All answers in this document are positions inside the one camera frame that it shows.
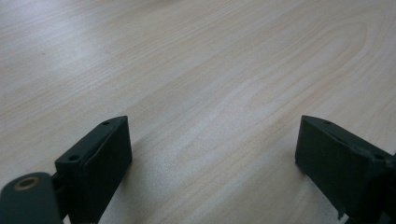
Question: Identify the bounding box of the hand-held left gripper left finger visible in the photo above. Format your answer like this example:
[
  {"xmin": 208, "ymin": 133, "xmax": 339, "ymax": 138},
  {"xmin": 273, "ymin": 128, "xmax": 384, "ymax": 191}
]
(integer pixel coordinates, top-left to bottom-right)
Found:
[{"xmin": 54, "ymin": 115, "xmax": 134, "ymax": 224}]

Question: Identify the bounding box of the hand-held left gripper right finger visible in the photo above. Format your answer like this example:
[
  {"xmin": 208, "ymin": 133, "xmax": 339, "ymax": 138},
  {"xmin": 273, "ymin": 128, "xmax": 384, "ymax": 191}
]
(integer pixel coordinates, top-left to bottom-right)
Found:
[{"xmin": 294, "ymin": 114, "xmax": 396, "ymax": 224}]

